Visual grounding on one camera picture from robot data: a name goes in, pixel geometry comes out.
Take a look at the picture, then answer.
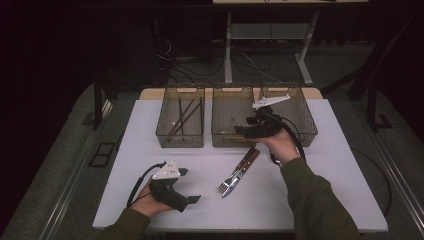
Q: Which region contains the aluminium floor rail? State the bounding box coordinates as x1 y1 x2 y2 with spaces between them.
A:
43 99 114 240
361 116 424 231

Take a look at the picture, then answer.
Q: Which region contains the smoky clear plastic bin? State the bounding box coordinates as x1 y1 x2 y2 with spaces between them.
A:
211 83 260 149
155 83 206 149
259 83 319 148

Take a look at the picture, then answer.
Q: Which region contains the white floor cable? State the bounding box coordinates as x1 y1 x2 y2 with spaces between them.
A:
239 52 284 83

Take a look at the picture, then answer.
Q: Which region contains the white frame desk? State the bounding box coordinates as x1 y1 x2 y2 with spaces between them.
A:
212 0 369 86

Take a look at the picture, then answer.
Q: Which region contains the clear spoon with beige handle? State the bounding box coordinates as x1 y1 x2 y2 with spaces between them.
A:
221 134 250 144

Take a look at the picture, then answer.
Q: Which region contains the wooden handled knife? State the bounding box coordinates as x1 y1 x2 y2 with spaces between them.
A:
225 149 261 198

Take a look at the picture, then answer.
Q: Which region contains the black metal stand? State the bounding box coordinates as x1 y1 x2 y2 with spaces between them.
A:
321 13 424 133
92 71 119 131

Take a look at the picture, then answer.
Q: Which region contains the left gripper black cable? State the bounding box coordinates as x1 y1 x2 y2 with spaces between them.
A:
126 161 168 208

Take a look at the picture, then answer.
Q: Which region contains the person's right hand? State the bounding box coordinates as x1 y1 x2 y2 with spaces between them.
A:
258 128 301 166

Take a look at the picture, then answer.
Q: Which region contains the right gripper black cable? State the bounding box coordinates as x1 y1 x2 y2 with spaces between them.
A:
269 113 307 168

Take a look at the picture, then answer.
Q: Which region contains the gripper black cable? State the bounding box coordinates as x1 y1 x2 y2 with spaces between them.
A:
126 161 168 208
269 113 307 168

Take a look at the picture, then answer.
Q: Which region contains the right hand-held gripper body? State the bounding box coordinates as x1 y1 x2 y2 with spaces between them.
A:
252 94 291 139

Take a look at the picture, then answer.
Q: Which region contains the black floor cable tangle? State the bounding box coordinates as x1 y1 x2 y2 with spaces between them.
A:
154 16 231 84

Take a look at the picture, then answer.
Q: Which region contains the wooden handled fork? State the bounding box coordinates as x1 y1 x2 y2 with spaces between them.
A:
217 146 257 195

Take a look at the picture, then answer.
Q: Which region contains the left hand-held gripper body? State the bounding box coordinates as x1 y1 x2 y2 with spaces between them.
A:
149 159 190 213

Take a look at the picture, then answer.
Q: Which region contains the person's left hand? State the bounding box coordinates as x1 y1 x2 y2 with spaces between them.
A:
129 183 174 218

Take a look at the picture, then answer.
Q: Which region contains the thin black cable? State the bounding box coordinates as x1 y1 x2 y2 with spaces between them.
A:
349 146 394 218

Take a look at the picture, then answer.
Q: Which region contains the brown wooden chopstick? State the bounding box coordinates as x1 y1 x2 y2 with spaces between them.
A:
170 100 203 137
166 98 197 137

